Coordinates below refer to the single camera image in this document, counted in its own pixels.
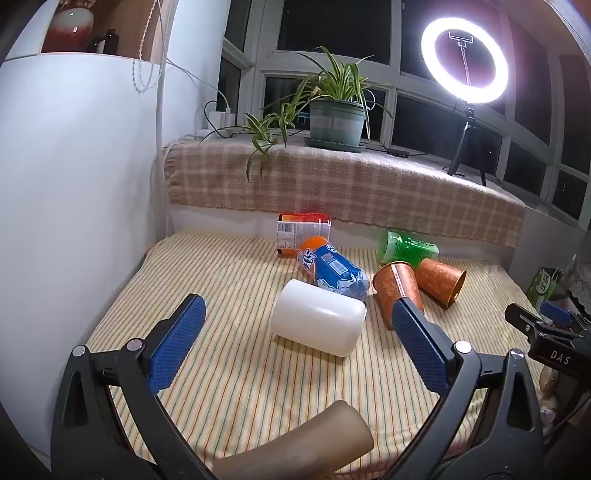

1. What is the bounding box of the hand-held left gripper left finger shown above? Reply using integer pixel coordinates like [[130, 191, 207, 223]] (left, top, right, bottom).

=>
[[51, 293, 218, 480]]

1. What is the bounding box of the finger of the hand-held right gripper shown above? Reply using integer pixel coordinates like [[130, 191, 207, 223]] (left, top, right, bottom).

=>
[[540, 300, 591, 331], [505, 302, 555, 339]]

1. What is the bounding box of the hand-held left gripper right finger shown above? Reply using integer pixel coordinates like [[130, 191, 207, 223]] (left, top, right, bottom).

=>
[[388, 298, 548, 480]]

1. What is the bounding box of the white cup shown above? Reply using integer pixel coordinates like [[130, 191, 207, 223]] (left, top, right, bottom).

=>
[[270, 279, 367, 357]]

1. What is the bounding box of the copper patterned cup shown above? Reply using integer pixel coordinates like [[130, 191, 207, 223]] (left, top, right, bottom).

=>
[[372, 261, 426, 330], [414, 257, 467, 310]]

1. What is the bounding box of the green printed cup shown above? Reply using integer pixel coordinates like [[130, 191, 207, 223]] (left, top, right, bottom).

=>
[[378, 231, 439, 271]]

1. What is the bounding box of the tan cup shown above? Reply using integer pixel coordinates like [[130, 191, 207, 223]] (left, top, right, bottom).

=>
[[210, 401, 375, 480]]

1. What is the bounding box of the green box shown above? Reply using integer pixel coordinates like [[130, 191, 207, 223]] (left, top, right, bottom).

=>
[[529, 268, 564, 306]]

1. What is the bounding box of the striped bed sheet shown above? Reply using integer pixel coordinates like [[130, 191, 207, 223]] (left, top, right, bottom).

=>
[[85, 231, 546, 480]]

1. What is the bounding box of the plaid blanket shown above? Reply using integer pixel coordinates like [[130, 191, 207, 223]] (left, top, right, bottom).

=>
[[161, 136, 527, 252]]

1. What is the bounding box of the white red carton box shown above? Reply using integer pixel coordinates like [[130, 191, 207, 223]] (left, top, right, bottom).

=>
[[276, 211, 332, 257]]

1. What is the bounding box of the white cabinet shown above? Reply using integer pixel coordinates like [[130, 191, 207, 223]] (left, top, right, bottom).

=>
[[0, 51, 172, 462]]

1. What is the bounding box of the black tripod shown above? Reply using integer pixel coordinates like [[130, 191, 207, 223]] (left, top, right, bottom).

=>
[[447, 99, 490, 188]]

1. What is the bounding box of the green pot saucer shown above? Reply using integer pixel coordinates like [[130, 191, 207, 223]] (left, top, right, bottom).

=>
[[304, 136, 365, 153]]

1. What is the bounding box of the white power strip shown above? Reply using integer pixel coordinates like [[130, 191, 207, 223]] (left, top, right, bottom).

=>
[[196, 102, 237, 139]]

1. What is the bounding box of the green plant pot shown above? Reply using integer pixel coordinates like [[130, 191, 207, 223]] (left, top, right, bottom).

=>
[[308, 98, 366, 145]]

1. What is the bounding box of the spider plant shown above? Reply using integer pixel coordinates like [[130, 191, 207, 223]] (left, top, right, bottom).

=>
[[198, 46, 393, 183]]

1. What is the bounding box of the dark bottle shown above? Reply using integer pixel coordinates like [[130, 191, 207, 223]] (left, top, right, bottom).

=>
[[95, 28, 118, 57]]

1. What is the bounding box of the red and white vase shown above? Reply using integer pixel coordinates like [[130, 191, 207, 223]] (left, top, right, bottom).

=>
[[41, 0, 95, 54]]

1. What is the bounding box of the white cable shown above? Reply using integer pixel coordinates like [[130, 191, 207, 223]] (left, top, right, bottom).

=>
[[131, 0, 232, 236]]

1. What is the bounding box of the ring light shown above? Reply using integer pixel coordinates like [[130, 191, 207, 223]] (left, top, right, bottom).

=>
[[421, 17, 509, 104]]

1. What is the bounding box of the white window frame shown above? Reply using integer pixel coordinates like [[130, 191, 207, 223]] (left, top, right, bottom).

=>
[[221, 0, 591, 227]]

